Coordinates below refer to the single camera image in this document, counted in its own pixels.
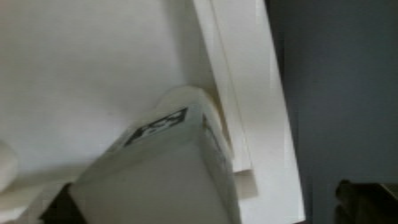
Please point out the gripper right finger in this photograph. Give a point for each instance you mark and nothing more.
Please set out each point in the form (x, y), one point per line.
(367, 203)

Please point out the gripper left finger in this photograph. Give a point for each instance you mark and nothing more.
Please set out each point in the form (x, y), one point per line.
(63, 212)

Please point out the white leg with tags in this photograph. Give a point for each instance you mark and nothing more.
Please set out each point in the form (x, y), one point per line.
(161, 181)

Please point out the white square tabletop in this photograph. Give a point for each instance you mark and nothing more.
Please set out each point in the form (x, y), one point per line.
(97, 54)

